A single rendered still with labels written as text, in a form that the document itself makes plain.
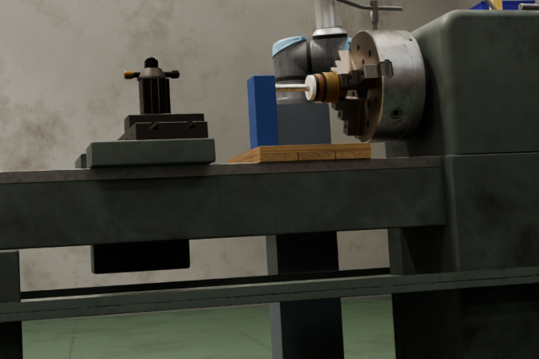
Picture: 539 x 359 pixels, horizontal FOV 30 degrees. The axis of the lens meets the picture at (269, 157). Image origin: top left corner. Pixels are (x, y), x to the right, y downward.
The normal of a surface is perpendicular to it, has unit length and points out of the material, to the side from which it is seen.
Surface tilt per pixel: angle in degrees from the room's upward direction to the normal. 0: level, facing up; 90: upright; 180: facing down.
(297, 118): 90
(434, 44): 90
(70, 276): 90
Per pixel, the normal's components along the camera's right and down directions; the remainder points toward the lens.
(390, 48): 0.19, -0.59
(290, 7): 0.17, -0.09
